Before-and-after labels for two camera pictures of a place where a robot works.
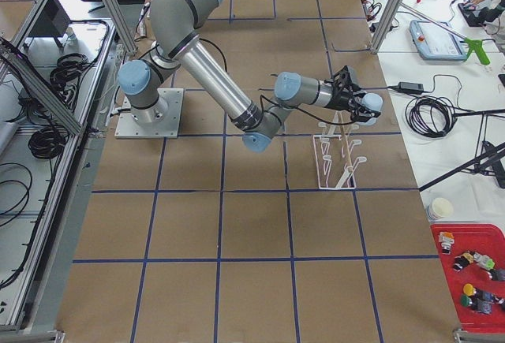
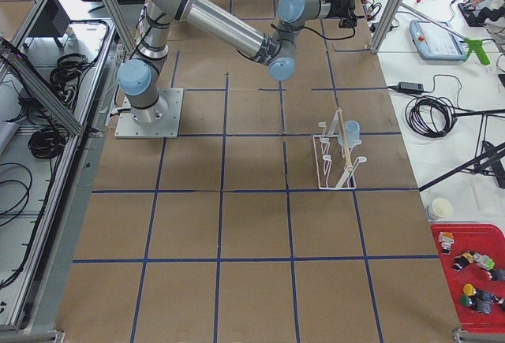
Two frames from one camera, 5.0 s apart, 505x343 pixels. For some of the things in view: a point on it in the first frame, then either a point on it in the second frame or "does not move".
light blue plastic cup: (374, 102) -> (352, 130)
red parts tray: (473, 255) does not move
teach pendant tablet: (437, 41) does not move
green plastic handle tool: (476, 46) does not move
